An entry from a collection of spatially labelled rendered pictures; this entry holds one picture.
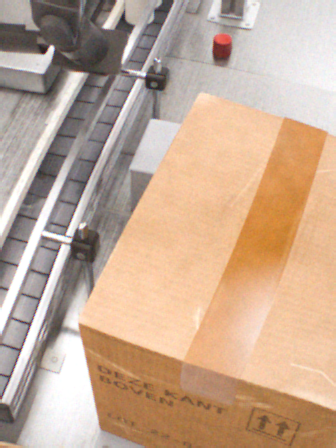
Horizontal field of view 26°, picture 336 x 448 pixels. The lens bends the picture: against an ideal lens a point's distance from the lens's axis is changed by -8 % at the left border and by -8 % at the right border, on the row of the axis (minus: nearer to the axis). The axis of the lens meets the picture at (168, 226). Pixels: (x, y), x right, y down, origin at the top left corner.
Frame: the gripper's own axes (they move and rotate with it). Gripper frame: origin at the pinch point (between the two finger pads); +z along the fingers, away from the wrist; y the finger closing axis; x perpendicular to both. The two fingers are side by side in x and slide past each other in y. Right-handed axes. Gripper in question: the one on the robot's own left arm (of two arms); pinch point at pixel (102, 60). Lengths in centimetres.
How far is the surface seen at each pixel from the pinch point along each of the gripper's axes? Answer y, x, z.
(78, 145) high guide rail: -3.8, 14.3, -15.0
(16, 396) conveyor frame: -5, 45, -27
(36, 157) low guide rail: 3.1, 16.8, -10.9
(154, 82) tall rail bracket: -9.8, 3.1, -5.7
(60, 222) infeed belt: -3.0, 24.5, -12.7
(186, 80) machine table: -11.2, -1.0, 14.4
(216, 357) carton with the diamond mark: -27, 30, -48
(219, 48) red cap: -15.1, -8.8, 18.0
